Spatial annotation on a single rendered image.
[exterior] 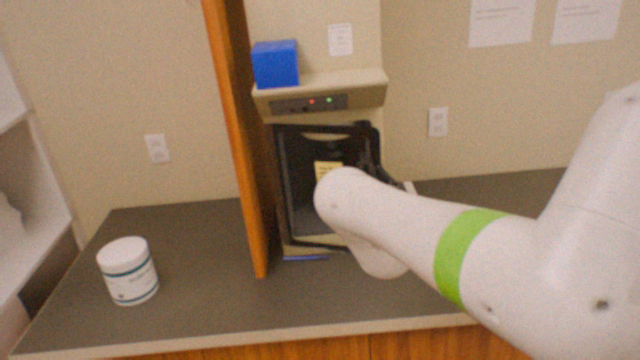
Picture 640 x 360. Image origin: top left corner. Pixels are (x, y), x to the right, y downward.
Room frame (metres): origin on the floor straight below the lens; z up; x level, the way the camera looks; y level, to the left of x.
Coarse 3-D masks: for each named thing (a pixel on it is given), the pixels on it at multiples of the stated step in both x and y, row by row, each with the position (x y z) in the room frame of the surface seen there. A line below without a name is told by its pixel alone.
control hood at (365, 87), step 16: (304, 80) 1.11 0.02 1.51; (320, 80) 1.09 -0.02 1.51; (336, 80) 1.08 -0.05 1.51; (352, 80) 1.07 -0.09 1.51; (368, 80) 1.06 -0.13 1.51; (384, 80) 1.05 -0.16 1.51; (256, 96) 1.05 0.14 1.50; (272, 96) 1.06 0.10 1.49; (288, 96) 1.06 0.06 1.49; (304, 96) 1.07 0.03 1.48; (352, 96) 1.08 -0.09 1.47; (368, 96) 1.09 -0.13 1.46; (384, 96) 1.10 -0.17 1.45; (320, 112) 1.14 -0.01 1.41
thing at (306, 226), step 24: (288, 144) 1.14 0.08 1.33; (312, 144) 1.11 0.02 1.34; (336, 144) 1.09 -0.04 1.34; (360, 144) 1.07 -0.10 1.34; (288, 168) 1.14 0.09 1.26; (312, 168) 1.11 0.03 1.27; (288, 192) 1.14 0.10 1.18; (312, 192) 1.12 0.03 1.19; (288, 216) 1.15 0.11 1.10; (312, 216) 1.12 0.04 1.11; (312, 240) 1.12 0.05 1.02; (336, 240) 1.10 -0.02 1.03
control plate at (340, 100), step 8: (320, 96) 1.07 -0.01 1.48; (328, 96) 1.07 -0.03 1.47; (336, 96) 1.08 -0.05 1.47; (344, 96) 1.08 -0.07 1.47; (272, 104) 1.09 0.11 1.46; (280, 104) 1.09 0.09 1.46; (288, 104) 1.09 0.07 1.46; (296, 104) 1.09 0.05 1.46; (304, 104) 1.10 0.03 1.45; (312, 104) 1.10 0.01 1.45; (320, 104) 1.10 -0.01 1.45; (328, 104) 1.11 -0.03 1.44; (336, 104) 1.11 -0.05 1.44; (344, 104) 1.11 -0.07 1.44; (272, 112) 1.12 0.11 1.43; (288, 112) 1.12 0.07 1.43; (296, 112) 1.13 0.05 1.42; (304, 112) 1.13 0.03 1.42; (312, 112) 1.13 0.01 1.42
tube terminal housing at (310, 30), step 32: (256, 0) 1.17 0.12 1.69; (288, 0) 1.17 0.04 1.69; (320, 0) 1.17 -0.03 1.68; (352, 0) 1.16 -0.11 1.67; (256, 32) 1.17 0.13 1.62; (288, 32) 1.17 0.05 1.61; (320, 32) 1.17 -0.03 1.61; (352, 32) 1.17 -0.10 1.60; (320, 64) 1.17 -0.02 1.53; (352, 64) 1.16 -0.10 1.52
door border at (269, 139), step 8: (264, 136) 1.15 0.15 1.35; (272, 136) 1.15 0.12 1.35; (272, 144) 1.15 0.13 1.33; (272, 152) 1.15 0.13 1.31; (272, 160) 1.15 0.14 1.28; (272, 168) 1.15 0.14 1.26; (272, 176) 1.15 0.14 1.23; (280, 184) 1.15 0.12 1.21; (280, 192) 1.15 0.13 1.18; (280, 200) 1.15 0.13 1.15; (280, 208) 1.15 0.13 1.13; (280, 216) 1.15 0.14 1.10; (280, 232) 1.15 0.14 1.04; (288, 240) 1.15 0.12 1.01
